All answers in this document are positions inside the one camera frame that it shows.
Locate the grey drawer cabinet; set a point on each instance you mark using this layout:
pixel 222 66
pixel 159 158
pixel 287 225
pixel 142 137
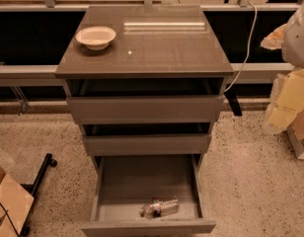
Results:
pixel 151 42

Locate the grey top drawer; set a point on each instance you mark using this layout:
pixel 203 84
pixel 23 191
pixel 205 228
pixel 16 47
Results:
pixel 117 101

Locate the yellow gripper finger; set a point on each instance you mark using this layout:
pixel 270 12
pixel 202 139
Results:
pixel 286 99

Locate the cardboard box right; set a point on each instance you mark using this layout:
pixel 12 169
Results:
pixel 296 135

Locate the grey bottom drawer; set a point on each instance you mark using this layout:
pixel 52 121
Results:
pixel 127 183

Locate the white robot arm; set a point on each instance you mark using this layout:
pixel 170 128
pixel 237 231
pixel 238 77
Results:
pixel 289 38

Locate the cardboard box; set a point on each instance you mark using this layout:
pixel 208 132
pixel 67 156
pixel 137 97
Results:
pixel 296 135
pixel 17 201

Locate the grey middle drawer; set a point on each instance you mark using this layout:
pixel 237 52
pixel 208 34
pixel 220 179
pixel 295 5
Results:
pixel 147 139

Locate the cardboard box left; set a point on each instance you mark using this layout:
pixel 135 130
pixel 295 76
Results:
pixel 17 201

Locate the clear plastic water bottle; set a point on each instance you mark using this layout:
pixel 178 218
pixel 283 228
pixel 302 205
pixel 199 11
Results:
pixel 160 207

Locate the white paper bowl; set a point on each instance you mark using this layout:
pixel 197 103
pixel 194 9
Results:
pixel 96 38

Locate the black stand leg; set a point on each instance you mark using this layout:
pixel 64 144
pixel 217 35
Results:
pixel 34 187

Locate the grey drawer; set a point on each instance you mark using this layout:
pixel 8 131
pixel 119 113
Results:
pixel 147 139
pixel 127 183
pixel 117 101

